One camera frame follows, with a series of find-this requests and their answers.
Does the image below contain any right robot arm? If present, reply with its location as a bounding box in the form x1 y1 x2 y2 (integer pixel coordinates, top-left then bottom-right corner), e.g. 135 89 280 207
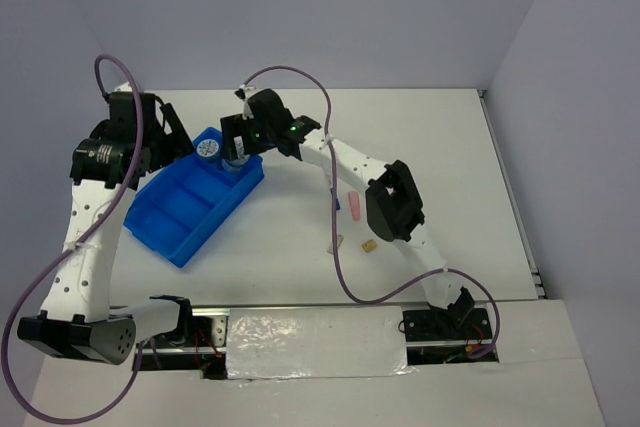
221 84 459 306

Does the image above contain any blue plastic divided tray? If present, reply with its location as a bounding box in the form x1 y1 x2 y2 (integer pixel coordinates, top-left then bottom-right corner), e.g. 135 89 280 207
124 127 264 268

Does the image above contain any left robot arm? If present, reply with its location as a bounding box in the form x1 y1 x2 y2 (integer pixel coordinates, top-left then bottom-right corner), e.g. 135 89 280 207
17 92 196 365

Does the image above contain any small tan eraser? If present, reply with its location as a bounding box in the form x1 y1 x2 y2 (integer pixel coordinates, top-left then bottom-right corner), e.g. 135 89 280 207
361 239 377 253

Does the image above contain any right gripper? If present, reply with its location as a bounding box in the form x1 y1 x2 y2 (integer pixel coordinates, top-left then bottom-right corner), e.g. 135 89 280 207
220 113 275 162

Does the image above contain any pink correction tape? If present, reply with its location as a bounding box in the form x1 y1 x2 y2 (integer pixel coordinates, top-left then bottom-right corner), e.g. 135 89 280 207
348 191 361 221

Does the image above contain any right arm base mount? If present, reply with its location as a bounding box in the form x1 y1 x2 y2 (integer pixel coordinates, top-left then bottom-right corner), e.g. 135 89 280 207
397 307 498 366

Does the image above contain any silver foil sheet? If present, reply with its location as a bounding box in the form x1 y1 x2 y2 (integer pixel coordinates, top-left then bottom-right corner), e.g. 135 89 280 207
226 306 412 380

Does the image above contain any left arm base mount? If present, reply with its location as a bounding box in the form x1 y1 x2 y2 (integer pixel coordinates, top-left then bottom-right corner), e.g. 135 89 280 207
140 308 229 380

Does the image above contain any blue cleaning gel jar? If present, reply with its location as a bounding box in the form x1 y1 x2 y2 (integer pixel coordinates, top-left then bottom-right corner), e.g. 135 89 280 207
195 137 221 164

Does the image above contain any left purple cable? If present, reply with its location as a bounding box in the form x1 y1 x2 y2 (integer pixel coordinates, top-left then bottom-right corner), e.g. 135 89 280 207
0 53 151 423

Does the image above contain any grey eraser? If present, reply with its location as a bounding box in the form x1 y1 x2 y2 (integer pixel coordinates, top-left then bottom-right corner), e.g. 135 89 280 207
326 234 344 254

